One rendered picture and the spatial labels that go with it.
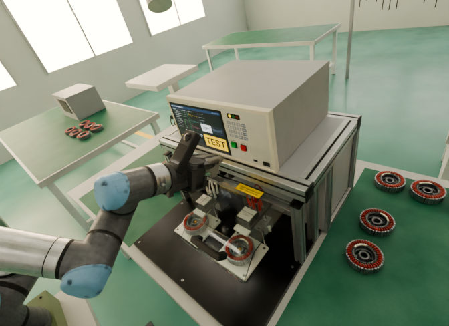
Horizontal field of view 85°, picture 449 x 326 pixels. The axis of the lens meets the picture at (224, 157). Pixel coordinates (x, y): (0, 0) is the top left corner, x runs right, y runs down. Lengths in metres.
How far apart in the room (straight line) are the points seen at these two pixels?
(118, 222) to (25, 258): 0.16
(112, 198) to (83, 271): 0.14
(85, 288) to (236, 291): 0.53
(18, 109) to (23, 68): 0.66
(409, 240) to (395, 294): 0.22
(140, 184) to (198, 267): 0.54
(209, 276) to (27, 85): 4.71
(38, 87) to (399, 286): 5.20
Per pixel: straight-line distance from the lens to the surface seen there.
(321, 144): 0.86
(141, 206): 1.39
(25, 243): 0.60
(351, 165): 1.12
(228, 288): 0.95
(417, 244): 1.11
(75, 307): 1.22
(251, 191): 0.78
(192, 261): 1.04
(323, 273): 0.98
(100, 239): 0.58
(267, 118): 0.65
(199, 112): 0.83
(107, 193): 0.53
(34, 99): 5.29
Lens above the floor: 1.60
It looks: 35 degrees down
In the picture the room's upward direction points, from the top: 15 degrees counter-clockwise
